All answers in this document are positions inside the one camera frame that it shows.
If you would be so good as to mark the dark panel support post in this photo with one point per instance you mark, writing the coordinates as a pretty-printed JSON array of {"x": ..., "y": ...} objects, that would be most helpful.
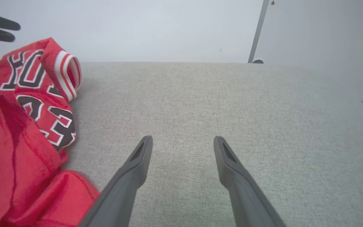
[{"x": 257, "y": 34}]

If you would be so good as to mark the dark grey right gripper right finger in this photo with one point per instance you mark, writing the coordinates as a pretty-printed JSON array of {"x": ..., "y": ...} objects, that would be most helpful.
[{"x": 247, "y": 195}]

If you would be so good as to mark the red basketball jersey white trim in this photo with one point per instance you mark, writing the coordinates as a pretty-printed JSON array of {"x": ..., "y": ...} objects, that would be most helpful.
[{"x": 20, "y": 132}]

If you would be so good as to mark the grey partition panel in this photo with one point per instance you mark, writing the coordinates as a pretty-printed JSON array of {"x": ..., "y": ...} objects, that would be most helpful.
[{"x": 320, "y": 44}]

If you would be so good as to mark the grey fabric sofa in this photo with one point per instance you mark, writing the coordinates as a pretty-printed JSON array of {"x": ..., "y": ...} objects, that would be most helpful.
[{"x": 216, "y": 104}]

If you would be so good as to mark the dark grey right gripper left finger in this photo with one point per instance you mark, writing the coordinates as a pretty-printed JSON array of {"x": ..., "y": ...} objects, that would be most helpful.
[{"x": 121, "y": 192}]

